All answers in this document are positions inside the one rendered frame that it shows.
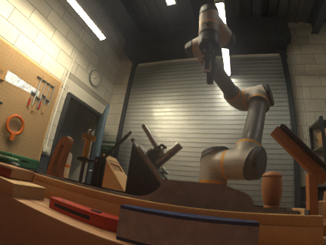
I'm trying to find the blue topped grey block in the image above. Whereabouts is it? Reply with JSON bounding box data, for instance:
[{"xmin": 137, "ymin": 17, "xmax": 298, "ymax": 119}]
[{"xmin": 116, "ymin": 204, "xmax": 261, "ymax": 245}]

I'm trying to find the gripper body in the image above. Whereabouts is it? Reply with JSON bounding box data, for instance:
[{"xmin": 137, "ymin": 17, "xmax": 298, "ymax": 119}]
[{"xmin": 198, "ymin": 36, "xmax": 221, "ymax": 62}]

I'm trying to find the brown wooden plane knob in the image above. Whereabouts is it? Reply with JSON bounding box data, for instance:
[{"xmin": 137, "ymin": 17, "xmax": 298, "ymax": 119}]
[{"xmin": 261, "ymin": 171, "xmax": 284, "ymax": 209}]

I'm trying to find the grey roller shutter door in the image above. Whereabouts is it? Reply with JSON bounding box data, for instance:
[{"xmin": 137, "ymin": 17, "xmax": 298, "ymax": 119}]
[{"xmin": 115, "ymin": 53, "xmax": 302, "ymax": 207}]

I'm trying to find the long ceiling strip light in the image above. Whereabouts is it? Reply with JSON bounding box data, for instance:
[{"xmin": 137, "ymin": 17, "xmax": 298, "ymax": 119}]
[{"xmin": 66, "ymin": 0, "xmax": 107, "ymax": 42}]

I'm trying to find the green tool case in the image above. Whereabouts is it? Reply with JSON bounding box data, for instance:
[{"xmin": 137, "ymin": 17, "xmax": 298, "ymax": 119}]
[{"xmin": 0, "ymin": 150, "xmax": 41, "ymax": 171}]

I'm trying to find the white bottle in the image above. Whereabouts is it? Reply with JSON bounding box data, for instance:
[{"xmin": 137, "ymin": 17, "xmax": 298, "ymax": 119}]
[{"xmin": 63, "ymin": 152, "xmax": 74, "ymax": 180}]

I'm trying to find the black T-shaped stand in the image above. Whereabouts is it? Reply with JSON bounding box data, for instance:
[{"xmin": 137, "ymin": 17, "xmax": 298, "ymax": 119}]
[{"xmin": 77, "ymin": 156, "xmax": 97, "ymax": 183}]

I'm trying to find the green crate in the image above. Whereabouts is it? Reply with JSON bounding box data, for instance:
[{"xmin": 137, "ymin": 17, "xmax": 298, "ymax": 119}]
[{"xmin": 101, "ymin": 141, "xmax": 120, "ymax": 157}]

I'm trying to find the red utility knife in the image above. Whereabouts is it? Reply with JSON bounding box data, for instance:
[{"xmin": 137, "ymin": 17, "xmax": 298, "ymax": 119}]
[{"xmin": 49, "ymin": 195, "xmax": 119, "ymax": 233}]

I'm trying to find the dark grey lever cap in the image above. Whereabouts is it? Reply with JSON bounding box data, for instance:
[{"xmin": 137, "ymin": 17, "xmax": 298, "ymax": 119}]
[{"xmin": 146, "ymin": 141, "xmax": 183, "ymax": 177}]

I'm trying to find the tan block with red edge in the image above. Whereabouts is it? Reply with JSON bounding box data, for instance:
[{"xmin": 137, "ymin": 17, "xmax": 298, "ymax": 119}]
[{"xmin": 0, "ymin": 162, "xmax": 35, "ymax": 183}]

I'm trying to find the red handled bar clamp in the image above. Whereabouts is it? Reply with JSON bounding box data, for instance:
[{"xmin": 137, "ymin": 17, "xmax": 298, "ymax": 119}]
[
  {"xmin": 26, "ymin": 75, "xmax": 43, "ymax": 108},
  {"xmin": 36, "ymin": 80, "xmax": 52, "ymax": 111}
]

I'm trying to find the plain tan wooden block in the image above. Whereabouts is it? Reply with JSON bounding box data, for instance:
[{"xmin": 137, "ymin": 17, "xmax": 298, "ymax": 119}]
[{"xmin": 0, "ymin": 175, "xmax": 47, "ymax": 201}]

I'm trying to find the black thin bar tool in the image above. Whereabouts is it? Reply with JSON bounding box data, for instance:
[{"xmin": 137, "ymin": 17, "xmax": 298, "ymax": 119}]
[{"xmin": 90, "ymin": 130, "xmax": 134, "ymax": 188}]

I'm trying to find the small pale wooden block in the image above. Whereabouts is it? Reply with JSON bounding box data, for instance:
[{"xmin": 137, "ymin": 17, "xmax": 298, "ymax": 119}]
[{"xmin": 291, "ymin": 207, "xmax": 310, "ymax": 216}]

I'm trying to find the brown wooden plane tote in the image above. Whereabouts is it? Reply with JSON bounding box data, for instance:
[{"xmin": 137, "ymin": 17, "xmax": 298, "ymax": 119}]
[{"xmin": 46, "ymin": 135, "xmax": 75, "ymax": 179}]

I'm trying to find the dark doorway with blue door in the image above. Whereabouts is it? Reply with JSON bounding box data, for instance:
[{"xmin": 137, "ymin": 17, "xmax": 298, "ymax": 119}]
[{"xmin": 50, "ymin": 92, "xmax": 111, "ymax": 180}]

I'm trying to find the dark jointer plane body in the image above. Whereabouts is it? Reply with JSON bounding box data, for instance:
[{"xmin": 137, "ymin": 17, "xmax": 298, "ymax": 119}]
[{"xmin": 38, "ymin": 171, "xmax": 303, "ymax": 215}]

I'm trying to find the grey hand saw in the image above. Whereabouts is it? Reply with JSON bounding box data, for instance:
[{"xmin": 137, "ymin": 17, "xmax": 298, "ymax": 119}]
[{"xmin": 0, "ymin": 68, "xmax": 39, "ymax": 95}]

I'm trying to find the tan pegboard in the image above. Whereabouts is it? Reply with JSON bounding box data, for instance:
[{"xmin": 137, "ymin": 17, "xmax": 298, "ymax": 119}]
[{"xmin": 0, "ymin": 37, "xmax": 63, "ymax": 162}]

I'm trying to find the tan wooden box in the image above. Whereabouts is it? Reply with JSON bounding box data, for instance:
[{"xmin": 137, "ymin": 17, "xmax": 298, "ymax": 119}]
[{"xmin": 101, "ymin": 155, "xmax": 128, "ymax": 192}]

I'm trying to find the orange wooden cradle stand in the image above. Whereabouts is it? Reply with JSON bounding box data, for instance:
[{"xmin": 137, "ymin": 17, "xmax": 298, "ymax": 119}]
[{"xmin": 270, "ymin": 126, "xmax": 326, "ymax": 216}]

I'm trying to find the orange ring tool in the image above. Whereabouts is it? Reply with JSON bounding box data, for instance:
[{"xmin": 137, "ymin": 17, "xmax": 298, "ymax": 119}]
[{"xmin": 5, "ymin": 113, "xmax": 26, "ymax": 142}]

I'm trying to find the dark steel plane iron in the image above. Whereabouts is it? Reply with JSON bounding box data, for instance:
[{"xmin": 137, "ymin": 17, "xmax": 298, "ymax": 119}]
[{"xmin": 278, "ymin": 123, "xmax": 326, "ymax": 164}]

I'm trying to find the round wall clock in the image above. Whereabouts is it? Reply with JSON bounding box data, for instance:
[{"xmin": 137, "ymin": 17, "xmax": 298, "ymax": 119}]
[{"xmin": 88, "ymin": 68, "xmax": 102, "ymax": 88}]

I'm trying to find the dark shelf unit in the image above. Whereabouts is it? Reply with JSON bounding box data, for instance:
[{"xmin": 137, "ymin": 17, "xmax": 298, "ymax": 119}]
[{"xmin": 308, "ymin": 115, "xmax": 326, "ymax": 164}]

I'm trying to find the wooden mallet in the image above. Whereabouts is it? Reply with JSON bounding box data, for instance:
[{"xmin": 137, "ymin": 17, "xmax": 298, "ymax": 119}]
[{"xmin": 81, "ymin": 128, "xmax": 98, "ymax": 159}]

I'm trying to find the dark lateral lever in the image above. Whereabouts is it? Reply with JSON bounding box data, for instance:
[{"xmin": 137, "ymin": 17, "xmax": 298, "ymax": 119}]
[{"xmin": 140, "ymin": 123, "xmax": 159, "ymax": 149}]

